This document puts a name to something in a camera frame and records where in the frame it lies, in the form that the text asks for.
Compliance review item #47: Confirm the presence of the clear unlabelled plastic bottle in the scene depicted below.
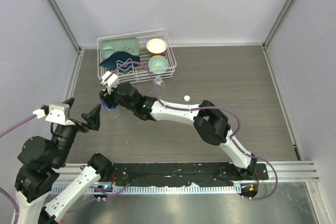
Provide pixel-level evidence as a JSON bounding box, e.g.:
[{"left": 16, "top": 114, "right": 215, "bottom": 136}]
[{"left": 154, "top": 76, "right": 166, "bottom": 101}]

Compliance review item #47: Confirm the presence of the purple cable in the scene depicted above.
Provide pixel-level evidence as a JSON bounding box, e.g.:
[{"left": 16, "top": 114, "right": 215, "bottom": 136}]
[
  {"left": 0, "top": 113, "right": 39, "bottom": 224},
  {"left": 107, "top": 61, "right": 278, "bottom": 201}
]

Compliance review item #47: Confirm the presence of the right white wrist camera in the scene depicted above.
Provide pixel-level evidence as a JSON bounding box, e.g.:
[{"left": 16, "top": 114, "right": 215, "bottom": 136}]
[{"left": 100, "top": 71, "right": 119, "bottom": 94}]

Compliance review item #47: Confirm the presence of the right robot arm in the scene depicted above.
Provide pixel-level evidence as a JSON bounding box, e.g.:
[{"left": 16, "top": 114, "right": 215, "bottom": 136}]
[{"left": 99, "top": 81, "right": 257, "bottom": 179}]

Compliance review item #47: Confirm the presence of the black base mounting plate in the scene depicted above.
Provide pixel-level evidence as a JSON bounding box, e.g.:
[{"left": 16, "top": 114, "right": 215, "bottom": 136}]
[{"left": 106, "top": 162, "right": 269, "bottom": 187}]

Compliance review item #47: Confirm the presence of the blue label water bottle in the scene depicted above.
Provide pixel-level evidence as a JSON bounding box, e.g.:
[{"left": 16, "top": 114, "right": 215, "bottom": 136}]
[{"left": 100, "top": 100, "right": 120, "bottom": 119}]

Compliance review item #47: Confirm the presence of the dark blue leaf plate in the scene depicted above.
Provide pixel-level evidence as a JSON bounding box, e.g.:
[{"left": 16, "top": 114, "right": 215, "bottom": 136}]
[{"left": 99, "top": 51, "right": 140, "bottom": 72}]

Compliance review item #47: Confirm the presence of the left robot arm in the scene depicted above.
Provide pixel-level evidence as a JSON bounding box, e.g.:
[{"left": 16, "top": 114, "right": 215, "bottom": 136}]
[{"left": 12, "top": 98, "right": 112, "bottom": 223}]

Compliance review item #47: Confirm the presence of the light green divided plate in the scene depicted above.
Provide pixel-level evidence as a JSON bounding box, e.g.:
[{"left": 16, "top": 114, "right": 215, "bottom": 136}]
[{"left": 98, "top": 37, "right": 140, "bottom": 59}]

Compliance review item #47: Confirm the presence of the white slotted cable duct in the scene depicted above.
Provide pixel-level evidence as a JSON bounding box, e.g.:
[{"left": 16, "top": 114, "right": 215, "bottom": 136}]
[{"left": 52, "top": 184, "right": 242, "bottom": 195}]

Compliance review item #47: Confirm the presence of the light green bowl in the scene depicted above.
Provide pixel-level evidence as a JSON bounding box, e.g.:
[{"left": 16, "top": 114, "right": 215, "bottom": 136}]
[{"left": 148, "top": 55, "right": 169, "bottom": 74}]

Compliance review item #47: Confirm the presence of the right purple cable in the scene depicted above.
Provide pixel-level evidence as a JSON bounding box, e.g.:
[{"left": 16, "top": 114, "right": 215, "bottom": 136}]
[{"left": 107, "top": 61, "right": 278, "bottom": 201}]

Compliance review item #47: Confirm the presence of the white bottle cap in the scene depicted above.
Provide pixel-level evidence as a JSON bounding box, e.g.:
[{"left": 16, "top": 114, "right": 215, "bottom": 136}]
[{"left": 184, "top": 95, "right": 191, "bottom": 102}]

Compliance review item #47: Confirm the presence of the orange white bowl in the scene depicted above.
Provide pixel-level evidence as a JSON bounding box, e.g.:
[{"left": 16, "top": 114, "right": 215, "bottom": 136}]
[{"left": 146, "top": 38, "right": 167, "bottom": 55}]

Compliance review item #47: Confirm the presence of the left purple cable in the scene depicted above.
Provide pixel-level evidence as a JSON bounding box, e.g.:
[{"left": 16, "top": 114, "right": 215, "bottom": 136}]
[{"left": 0, "top": 113, "right": 39, "bottom": 224}]

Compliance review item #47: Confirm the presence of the white wire dish rack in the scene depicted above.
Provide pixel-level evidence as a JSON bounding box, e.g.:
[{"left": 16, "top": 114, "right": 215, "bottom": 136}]
[{"left": 97, "top": 29, "right": 177, "bottom": 83}]

